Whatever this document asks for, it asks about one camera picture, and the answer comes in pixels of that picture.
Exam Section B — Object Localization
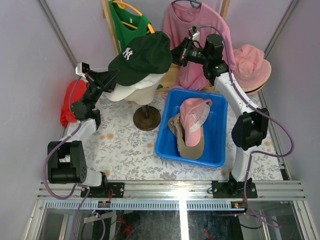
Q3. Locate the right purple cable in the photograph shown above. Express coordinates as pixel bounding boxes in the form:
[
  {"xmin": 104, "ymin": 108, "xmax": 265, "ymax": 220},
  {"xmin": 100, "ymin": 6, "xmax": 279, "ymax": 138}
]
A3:
[{"xmin": 192, "ymin": 24, "xmax": 296, "ymax": 230}]

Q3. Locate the khaki baseball cap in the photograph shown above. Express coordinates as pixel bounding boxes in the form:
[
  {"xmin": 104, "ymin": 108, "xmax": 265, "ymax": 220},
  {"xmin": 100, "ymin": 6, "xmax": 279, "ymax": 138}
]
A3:
[{"xmin": 168, "ymin": 113, "xmax": 205, "ymax": 160}]

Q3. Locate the black cap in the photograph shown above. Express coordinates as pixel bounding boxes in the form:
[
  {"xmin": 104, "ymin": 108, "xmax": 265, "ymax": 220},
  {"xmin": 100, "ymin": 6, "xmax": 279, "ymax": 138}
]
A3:
[{"xmin": 108, "ymin": 31, "xmax": 173, "ymax": 87}]

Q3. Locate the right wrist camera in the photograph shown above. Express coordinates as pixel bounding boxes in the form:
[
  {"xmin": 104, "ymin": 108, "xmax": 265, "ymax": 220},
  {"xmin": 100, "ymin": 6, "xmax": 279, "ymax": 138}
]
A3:
[{"xmin": 188, "ymin": 26, "xmax": 200, "ymax": 41}]

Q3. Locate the grey clothes hanger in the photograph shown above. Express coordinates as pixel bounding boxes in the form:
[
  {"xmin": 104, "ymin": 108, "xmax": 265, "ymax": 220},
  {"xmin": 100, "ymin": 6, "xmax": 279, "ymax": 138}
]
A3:
[{"xmin": 171, "ymin": 0, "xmax": 202, "ymax": 23}]

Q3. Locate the black bucket hat beige brim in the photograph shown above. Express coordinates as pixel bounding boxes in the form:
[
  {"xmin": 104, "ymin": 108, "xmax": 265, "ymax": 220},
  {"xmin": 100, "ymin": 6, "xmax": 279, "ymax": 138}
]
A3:
[{"xmin": 245, "ymin": 84, "xmax": 265, "ymax": 95}]

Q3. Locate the pink t-shirt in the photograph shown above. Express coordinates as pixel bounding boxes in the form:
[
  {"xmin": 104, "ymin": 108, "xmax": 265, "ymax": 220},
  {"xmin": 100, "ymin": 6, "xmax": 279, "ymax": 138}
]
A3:
[{"xmin": 162, "ymin": 2, "xmax": 236, "ymax": 91}]

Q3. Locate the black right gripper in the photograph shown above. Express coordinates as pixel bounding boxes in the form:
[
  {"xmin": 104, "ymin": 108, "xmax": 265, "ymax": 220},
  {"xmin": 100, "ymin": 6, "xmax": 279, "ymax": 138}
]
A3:
[{"xmin": 161, "ymin": 38, "xmax": 210, "ymax": 68}]

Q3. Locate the red cloth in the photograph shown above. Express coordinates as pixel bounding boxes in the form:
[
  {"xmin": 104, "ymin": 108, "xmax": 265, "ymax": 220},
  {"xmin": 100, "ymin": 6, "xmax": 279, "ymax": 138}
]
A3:
[{"xmin": 60, "ymin": 79, "xmax": 88, "ymax": 128}]

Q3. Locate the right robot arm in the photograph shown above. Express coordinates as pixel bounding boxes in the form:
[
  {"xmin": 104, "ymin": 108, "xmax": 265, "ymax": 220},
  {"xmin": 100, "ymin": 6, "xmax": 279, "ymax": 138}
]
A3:
[{"xmin": 171, "ymin": 34, "xmax": 269, "ymax": 198}]

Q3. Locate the pink bucket hat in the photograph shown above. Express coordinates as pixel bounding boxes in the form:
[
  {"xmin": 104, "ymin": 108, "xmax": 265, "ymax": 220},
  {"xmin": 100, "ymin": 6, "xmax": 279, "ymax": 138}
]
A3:
[{"xmin": 246, "ymin": 85, "xmax": 264, "ymax": 96}]

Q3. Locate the aluminium frame rail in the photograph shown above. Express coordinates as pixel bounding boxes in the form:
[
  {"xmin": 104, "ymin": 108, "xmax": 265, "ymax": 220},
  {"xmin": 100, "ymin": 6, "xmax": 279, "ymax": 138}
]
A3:
[{"xmin": 35, "ymin": 180, "xmax": 307, "ymax": 212}]

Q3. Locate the white baseball cap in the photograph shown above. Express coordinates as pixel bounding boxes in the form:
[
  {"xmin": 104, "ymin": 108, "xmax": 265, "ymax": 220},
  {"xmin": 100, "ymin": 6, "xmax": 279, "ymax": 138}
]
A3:
[{"xmin": 105, "ymin": 73, "xmax": 166, "ymax": 102}]

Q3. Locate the pink baseball cap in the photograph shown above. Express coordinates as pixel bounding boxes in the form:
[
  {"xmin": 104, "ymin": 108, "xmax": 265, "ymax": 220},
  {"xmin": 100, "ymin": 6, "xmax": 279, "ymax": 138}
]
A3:
[{"xmin": 180, "ymin": 97, "xmax": 212, "ymax": 147}]

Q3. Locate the beige mannequin head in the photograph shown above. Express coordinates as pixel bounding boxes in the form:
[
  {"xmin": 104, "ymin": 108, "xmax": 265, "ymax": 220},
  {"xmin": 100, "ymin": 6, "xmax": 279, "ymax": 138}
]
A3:
[{"xmin": 125, "ymin": 84, "xmax": 158, "ymax": 106}]

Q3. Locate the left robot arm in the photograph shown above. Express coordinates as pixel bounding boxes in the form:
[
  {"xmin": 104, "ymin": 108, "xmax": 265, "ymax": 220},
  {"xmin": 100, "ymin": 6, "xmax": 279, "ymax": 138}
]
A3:
[{"xmin": 43, "ymin": 66, "xmax": 119, "ymax": 199}]

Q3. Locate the green tank top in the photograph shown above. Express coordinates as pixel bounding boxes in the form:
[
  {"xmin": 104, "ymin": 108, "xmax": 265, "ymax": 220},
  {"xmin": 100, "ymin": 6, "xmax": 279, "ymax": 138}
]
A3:
[{"xmin": 108, "ymin": 0, "xmax": 155, "ymax": 50}]

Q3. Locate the wooden clothes rack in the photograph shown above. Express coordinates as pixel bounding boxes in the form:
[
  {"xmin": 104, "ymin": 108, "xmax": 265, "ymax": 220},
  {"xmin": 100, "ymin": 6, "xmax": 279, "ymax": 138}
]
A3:
[{"xmin": 101, "ymin": 0, "xmax": 230, "ymax": 95}]

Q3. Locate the yellow clothes hanger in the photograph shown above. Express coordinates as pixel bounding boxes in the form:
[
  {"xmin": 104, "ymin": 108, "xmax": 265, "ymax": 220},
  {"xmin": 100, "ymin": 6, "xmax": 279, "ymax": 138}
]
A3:
[{"xmin": 106, "ymin": 0, "xmax": 155, "ymax": 36}]

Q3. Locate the blue plastic bin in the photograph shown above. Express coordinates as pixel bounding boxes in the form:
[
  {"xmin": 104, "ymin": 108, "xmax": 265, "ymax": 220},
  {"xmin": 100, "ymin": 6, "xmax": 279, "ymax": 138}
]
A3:
[{"xmin": 155, "ymin": 88, "xmax": 228, "ymax": 168}]

